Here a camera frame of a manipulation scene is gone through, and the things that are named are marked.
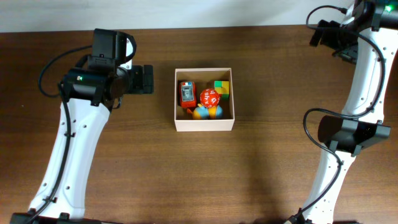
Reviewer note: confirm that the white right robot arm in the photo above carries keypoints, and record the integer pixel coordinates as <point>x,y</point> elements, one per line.
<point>367,38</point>

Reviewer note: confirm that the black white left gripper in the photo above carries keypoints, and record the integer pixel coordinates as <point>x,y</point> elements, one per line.
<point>142,84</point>

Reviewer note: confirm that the red toy fire truck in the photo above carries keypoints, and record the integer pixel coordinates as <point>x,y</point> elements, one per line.
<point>187,91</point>

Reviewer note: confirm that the white cardboard box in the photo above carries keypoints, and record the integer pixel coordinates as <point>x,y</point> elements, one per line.
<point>204,78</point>

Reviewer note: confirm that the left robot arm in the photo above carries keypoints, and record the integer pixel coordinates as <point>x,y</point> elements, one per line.
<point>89,92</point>

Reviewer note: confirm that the orange blue toy duck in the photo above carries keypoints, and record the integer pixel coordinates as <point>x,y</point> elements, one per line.
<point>201,113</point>

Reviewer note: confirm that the red numbered polyhedral die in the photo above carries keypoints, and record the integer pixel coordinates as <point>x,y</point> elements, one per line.
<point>209,98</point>

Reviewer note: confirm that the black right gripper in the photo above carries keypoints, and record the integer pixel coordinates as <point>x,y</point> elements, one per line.
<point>329,28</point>

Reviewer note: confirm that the multicolour puzzle cube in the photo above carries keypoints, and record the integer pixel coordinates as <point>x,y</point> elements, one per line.
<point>222,88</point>

